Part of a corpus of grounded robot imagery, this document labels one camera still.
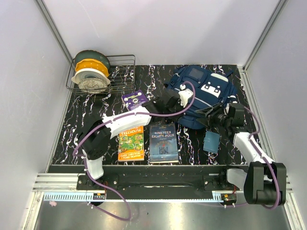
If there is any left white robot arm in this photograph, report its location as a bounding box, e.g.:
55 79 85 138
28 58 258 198
73 90 191 190

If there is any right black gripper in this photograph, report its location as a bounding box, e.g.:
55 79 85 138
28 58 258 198
195 103 231 130

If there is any navy blue student backpack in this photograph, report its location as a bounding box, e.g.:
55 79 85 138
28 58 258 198
165 65 237 129

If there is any white plate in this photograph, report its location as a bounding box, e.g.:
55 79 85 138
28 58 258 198
71 68 110 85

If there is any dark green plate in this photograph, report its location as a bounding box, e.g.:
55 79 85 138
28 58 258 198
74 50 110 70

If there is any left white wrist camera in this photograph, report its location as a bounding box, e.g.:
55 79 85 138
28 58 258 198
178 84 196 108

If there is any yellow plate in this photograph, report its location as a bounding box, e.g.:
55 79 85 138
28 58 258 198
75 58 109 77

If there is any dark blue 1984 book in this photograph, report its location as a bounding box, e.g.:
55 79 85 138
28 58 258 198
149 123 179 164

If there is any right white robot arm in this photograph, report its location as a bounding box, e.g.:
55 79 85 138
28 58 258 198
196 103 286 209

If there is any black wire dish rack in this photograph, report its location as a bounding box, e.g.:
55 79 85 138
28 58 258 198
66 54 136 95

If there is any grey patterned plate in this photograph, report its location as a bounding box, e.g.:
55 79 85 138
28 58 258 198
78 78 107 94

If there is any aluminium front rail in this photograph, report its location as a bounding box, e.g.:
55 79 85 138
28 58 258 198
32 172 295 192

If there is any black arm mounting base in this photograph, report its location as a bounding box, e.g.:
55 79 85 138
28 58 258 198
76 164 248 201

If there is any orange Treehouse book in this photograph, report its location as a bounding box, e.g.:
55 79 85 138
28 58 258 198
118 126 144 161

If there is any purple paperback book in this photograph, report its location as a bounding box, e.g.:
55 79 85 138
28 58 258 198
121 90 148 111

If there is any small blue wallet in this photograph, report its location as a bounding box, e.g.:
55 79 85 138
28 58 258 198
203 131 220 153

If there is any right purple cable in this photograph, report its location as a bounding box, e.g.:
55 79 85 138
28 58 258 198
224 105 282 210

